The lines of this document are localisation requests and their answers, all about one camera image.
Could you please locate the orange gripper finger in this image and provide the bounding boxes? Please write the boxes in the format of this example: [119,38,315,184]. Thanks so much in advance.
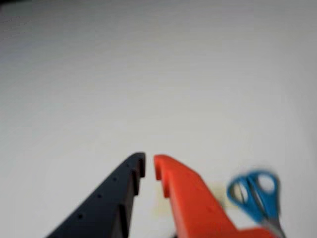
[153,154,277,238]

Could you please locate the dark navy gripper finger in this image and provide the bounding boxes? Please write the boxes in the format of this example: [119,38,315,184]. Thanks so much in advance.
[46,152,147,238]

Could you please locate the blue handled scissors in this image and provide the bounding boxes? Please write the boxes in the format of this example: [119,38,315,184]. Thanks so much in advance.
[226,170,286,238]

